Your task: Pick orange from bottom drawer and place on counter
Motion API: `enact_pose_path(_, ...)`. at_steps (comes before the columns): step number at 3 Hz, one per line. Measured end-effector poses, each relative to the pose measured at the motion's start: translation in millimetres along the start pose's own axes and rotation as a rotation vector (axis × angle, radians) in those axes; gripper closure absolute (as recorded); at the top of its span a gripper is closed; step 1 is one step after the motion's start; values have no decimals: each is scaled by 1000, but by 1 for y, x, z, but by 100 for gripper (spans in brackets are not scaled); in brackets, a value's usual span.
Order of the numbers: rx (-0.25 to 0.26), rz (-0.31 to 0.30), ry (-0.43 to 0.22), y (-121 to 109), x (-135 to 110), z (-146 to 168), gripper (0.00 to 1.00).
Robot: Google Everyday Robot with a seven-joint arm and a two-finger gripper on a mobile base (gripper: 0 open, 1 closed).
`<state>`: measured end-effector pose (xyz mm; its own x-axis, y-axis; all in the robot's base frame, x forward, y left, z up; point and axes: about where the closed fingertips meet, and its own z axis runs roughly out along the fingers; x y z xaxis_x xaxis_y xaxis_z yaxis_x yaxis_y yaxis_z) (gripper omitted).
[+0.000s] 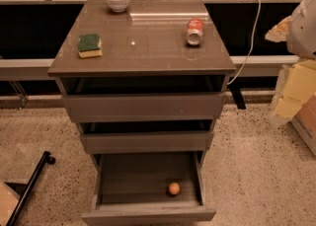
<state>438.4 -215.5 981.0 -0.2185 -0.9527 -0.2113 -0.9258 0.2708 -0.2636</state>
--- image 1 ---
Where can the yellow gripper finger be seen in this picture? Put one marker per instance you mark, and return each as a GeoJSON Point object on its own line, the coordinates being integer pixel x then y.
{"type": "Point", "coordinates": [278, 32]}
{"type": "Point", "coordinates": [299, 87]}

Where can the small orange fruit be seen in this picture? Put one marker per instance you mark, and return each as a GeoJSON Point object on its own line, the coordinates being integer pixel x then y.
{"type": "Point", "coordinates": [174, 188]}

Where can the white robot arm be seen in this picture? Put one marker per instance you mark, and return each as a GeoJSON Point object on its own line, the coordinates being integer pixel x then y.
{"type": "Point", "coordinates": [299, 33]}

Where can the grey drawer cabinet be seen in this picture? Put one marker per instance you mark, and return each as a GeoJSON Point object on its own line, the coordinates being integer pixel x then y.
{"type": "Point", "coordinates": [144, 52]}

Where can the grey open bottom drawer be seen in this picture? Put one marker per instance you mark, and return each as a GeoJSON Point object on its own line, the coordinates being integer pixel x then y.
{"type": "Point", "coordinates": [132, 189]}

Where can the grey top drawer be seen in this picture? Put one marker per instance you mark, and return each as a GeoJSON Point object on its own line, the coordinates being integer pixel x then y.
{"type": "Point", "coordinates": [117, 108]}

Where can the grey middle drawer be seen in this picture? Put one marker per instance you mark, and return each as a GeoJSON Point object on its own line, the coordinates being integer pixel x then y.
{"type": "Point", "coordinates": [146, 142]}

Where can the brown cardboard box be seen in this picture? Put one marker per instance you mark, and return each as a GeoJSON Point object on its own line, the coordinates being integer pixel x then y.
{"type": "Point", "coordinates": [305, 123]}

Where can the orange soda can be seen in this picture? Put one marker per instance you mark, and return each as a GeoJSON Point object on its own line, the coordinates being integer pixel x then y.
{"type": "Point", "coordinates": [194, 31]}

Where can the green and yellow sponge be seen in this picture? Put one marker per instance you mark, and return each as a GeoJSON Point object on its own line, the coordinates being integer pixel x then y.
{"type": "Point", "coordinates": [89, 46]}

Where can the black metal leg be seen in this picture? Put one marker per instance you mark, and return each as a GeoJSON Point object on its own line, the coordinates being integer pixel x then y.
{"type": "Point", "coordinates": [46, 158]}

